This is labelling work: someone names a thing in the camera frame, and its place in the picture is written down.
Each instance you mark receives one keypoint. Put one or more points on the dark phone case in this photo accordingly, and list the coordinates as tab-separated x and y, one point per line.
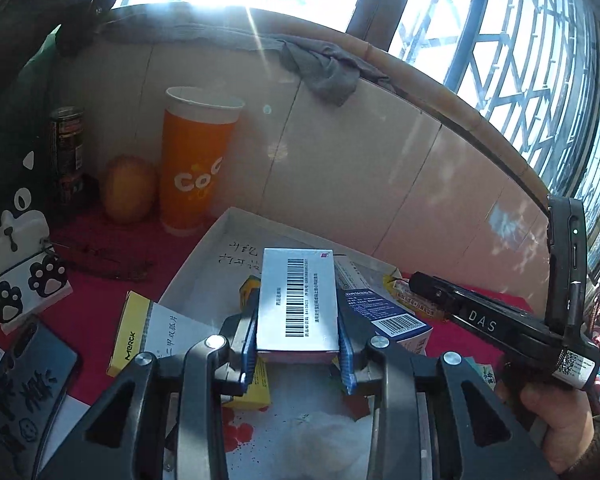
34	375

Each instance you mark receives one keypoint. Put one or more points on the yellow snack bar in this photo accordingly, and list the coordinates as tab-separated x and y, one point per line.
399	289

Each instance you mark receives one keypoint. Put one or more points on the orange paper cup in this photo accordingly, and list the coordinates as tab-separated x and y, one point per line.
197	124

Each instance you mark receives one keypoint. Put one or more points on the blue white medicine box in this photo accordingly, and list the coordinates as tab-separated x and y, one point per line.
390	320

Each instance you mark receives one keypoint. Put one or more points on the white barcode medicine box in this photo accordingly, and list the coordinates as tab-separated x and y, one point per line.
298	307

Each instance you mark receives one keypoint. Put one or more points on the person's right hand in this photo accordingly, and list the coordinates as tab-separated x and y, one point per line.
569	419

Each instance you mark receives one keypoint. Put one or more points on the black white cat case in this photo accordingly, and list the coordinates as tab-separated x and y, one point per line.
32	274

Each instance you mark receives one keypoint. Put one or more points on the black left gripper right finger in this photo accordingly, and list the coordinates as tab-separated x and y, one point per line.
432	418

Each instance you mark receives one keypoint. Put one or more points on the grey cloth on sill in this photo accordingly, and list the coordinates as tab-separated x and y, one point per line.
329	71

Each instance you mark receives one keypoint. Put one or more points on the red table cloth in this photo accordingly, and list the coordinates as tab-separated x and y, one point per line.
504	253

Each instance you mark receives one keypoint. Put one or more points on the dark drink can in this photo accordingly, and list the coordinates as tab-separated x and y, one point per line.
66	146

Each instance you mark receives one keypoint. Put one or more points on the long white medicine box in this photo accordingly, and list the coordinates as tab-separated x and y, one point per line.
354	275

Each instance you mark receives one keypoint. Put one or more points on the white cardboard tray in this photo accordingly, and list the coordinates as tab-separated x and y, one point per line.
206	288

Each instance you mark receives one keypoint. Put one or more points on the window with metal grille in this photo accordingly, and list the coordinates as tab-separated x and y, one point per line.
530	67

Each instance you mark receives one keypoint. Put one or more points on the yellow white medicine box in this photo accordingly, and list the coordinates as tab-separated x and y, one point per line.
159	328

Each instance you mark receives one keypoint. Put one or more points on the yellow green aloe box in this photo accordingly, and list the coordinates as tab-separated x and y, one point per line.
243	378

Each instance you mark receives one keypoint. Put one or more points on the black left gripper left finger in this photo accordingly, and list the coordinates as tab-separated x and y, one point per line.
152	402

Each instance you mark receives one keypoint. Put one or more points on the orange fruit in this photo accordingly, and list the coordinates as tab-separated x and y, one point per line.
128	188

